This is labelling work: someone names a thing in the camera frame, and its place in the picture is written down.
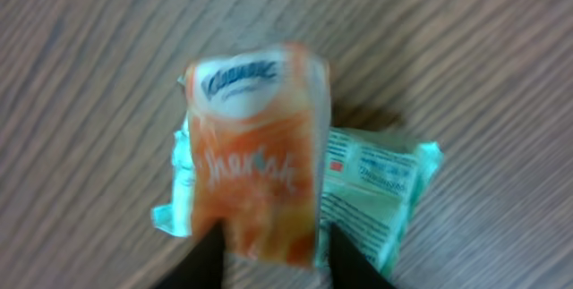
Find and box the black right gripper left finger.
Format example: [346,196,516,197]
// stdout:
[151,221,225,289]

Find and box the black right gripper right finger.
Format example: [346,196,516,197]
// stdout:
[329,224,396,289]

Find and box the teal white packet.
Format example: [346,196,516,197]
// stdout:
[151,124,442,275]

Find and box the orange small box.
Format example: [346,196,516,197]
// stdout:
[184,44,331,268]

